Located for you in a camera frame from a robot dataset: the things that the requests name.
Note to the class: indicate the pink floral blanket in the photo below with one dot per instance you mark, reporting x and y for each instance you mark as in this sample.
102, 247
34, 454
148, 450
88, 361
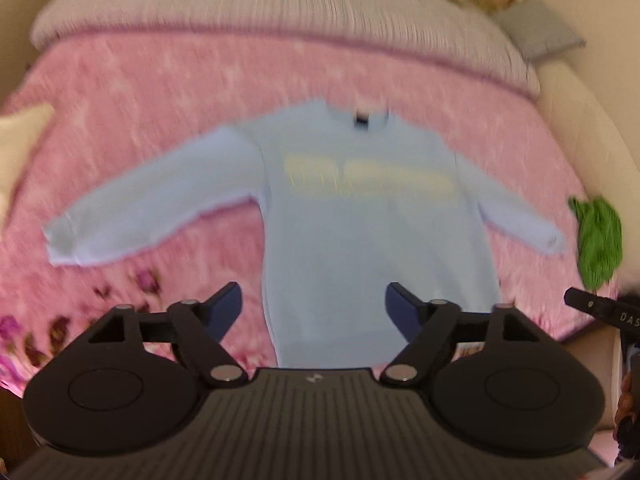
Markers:
150, 110

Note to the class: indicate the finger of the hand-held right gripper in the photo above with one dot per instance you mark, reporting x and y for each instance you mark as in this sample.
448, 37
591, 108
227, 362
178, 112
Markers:
590, 305

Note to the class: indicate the cream cushion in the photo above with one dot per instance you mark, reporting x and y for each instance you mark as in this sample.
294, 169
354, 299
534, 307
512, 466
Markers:
20, 145

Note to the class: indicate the person's right hand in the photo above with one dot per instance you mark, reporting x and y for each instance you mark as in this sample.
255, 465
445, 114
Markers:
627, 402

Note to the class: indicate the light blue sweatshirt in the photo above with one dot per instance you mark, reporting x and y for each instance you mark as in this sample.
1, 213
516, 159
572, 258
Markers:
350, 240

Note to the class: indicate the grey checked pillow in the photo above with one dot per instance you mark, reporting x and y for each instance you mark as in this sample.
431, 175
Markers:
540, 32

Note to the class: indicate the green knit sweater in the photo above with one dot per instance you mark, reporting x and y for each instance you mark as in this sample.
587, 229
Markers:
597, 240

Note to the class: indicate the cream padded headboard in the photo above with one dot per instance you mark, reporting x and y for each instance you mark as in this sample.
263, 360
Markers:
600, 125

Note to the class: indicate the grey striped duvet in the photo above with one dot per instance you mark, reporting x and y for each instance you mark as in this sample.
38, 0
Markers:
250, 5

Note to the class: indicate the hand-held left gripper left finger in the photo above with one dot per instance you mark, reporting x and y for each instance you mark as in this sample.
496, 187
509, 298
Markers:
225, 310

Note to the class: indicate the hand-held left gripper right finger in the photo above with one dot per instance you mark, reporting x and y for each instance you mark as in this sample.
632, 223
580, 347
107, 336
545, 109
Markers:
402, 310

